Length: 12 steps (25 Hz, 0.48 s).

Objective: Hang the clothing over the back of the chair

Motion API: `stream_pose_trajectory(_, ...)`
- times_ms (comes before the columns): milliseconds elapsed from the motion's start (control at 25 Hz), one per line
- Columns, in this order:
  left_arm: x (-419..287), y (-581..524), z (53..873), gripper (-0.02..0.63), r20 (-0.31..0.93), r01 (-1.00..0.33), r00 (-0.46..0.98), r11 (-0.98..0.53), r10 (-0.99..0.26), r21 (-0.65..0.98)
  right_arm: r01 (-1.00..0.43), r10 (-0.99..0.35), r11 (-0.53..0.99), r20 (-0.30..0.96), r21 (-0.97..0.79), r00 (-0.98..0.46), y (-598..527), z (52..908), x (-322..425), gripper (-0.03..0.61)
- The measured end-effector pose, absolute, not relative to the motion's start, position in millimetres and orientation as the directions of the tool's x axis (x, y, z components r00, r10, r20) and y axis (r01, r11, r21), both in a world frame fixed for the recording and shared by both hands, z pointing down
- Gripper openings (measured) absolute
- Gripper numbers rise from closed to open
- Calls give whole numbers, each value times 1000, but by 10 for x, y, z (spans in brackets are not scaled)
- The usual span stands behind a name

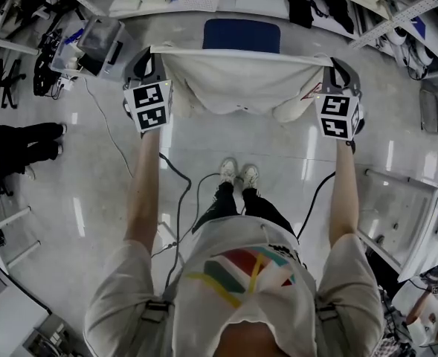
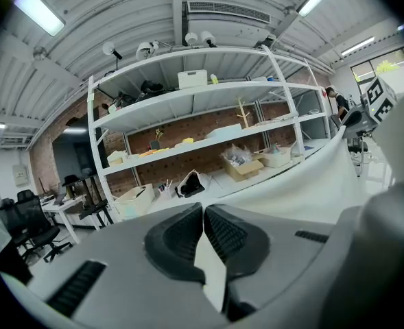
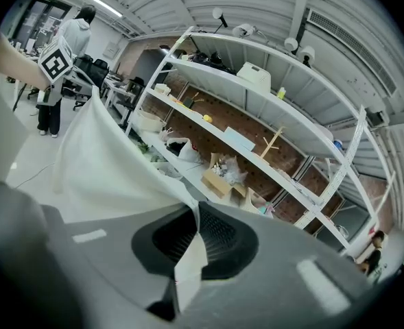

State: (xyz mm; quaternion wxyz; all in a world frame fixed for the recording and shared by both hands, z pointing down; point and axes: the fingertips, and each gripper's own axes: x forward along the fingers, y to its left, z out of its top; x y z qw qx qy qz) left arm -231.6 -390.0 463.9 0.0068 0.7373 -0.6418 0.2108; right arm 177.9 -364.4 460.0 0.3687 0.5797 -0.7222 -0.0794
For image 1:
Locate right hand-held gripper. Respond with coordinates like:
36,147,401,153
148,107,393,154
313,53,367,142

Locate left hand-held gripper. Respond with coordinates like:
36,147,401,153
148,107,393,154
122,44,175,134

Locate white clothing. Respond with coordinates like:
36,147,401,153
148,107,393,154
154,42,335,124

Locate person's left forearm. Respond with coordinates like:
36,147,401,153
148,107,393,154
123,129,162,243

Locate person's right forearm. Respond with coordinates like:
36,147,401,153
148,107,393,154
327,139,361,245

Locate black clothing pile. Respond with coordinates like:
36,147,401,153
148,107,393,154
284,0,355,35

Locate black office chair base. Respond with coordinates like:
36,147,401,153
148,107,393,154
0,58,28,109

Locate transparent plastic storage box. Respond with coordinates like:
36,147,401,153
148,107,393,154
48,14,126,78

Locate white metal rack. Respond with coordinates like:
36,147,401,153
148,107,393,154
347,0,438,82

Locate person's right white shoe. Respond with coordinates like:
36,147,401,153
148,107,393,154
241,164,260,190

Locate person's white shoe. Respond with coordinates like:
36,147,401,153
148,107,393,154
219,157,238,184
241,164,260,190

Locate person's left white shoe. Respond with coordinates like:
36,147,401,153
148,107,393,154
219,157,238,184

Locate white framed work table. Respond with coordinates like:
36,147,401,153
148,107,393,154
355,166,438,283

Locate person's black trousers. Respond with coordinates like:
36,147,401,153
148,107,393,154
192,181,296,237

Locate white desk with legs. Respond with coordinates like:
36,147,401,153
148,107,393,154
0,205,42,277

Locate person's white printed shirt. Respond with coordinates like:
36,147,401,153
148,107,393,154
83,213,386,357

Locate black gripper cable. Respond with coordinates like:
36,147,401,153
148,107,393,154
158,151,193,295
295,170,338,240

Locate black floor cable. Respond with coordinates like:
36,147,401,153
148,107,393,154
192,172,224,234

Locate grey right shoulder strap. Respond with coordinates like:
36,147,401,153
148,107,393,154
314,302,348,357

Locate grey shoulder strap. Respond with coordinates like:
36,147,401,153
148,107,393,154
142,298,175,357
314,302,348,357

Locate grey left shoulder strap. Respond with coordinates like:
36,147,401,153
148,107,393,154
142,298,175,357

